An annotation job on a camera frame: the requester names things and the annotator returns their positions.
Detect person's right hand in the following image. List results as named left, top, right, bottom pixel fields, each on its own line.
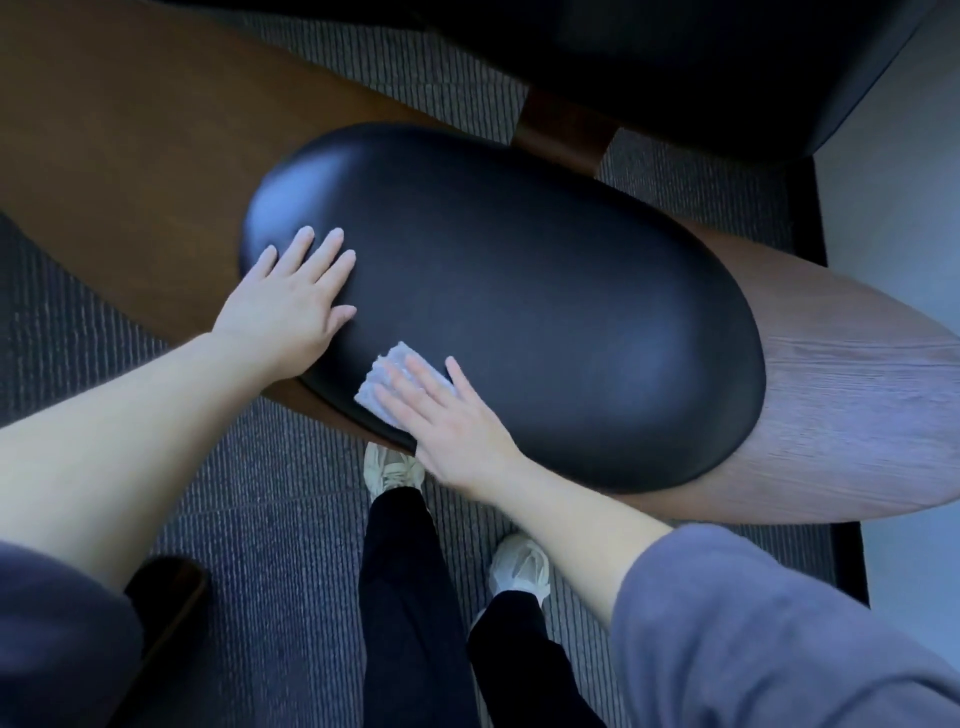
left=372, top=354, right=530, bottom=505

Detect person's left forearm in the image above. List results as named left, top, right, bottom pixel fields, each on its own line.
left=0, top=329, right=290, bottom=594

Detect black trousers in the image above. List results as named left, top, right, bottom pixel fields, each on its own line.
left=356, top=485, right=609, bottom=728

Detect wooden chair with black cushion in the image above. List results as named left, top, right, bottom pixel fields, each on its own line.
left=0, top=0, right=960, bottom=526

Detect small dark wooden chair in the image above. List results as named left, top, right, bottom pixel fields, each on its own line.
left=104, top=554, right=213, bottom=728

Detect person's right forearm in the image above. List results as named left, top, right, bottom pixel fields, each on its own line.
left=478, top=457, right=675, bottom=631

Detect person's left hand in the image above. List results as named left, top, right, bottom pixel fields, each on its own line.
left=209, top=224, right=359, bottom=385

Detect white sneaker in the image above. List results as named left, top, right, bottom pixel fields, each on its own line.
left=363, top=442, right=427, bottom=504
left=472, top=532, right=555, bottom=628

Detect white left sneaker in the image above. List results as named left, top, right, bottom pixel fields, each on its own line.
left=363, top=442, right=427, bottom=504

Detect white right sneaker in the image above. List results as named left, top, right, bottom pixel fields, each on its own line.
left=472, top=532, right=555, bottom=628

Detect light blue cleaning cloth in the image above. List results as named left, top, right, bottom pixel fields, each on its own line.
left=352, top=341, right=460, bottom=430

